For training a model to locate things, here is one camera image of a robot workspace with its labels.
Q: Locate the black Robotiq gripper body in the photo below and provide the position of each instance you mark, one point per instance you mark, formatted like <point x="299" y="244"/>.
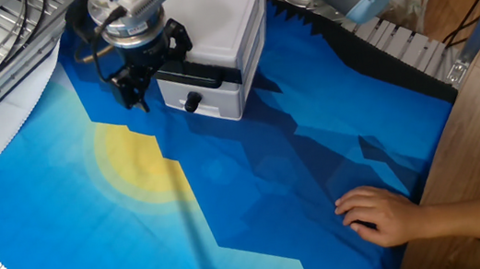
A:
<point x="145" y="51"/>

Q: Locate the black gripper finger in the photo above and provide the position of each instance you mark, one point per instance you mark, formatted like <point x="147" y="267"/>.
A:
<point x="131" y="86"/>
<point x="179" y="40"/>

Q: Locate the white plastic drawer cabinet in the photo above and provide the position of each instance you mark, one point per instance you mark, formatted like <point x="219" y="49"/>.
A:
<point x="214" y="12"/>

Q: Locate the person's bare hand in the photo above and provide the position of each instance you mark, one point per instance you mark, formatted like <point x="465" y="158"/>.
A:
<point x="385" y="217"/>

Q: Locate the blue cloth with yellow sun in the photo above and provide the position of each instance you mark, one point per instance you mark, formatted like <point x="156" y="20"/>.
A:
<point x="273" y="172"/>

